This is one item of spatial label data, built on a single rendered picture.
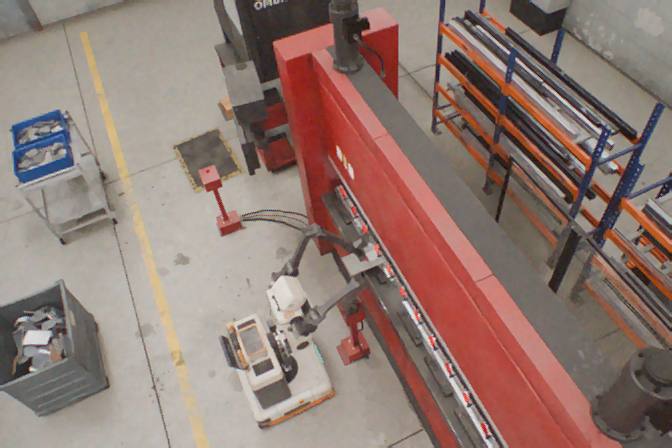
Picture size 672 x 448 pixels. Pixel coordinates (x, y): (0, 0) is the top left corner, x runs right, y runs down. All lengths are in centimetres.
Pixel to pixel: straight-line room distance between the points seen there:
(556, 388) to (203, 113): 581
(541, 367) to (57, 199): 526
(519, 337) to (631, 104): 525
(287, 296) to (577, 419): 197
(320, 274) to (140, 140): 307
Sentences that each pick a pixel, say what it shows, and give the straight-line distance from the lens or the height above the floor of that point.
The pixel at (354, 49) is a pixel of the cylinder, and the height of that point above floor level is 245.
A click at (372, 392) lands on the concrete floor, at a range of 478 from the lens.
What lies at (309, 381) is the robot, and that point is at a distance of 455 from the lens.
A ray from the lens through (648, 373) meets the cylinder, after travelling 203.
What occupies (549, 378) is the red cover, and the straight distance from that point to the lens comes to 243.
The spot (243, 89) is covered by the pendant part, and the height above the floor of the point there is 195.
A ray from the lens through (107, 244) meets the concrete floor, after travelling 625.
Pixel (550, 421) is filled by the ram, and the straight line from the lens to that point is 263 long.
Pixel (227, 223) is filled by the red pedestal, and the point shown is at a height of 12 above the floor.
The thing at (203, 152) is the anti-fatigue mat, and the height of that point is 1.
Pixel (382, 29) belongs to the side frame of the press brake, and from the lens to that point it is 402.
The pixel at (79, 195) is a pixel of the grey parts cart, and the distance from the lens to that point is 640.
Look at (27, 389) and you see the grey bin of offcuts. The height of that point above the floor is 54.
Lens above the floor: 447
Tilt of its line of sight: 52 degrees down
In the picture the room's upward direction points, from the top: 8 degrees counter-clockwise
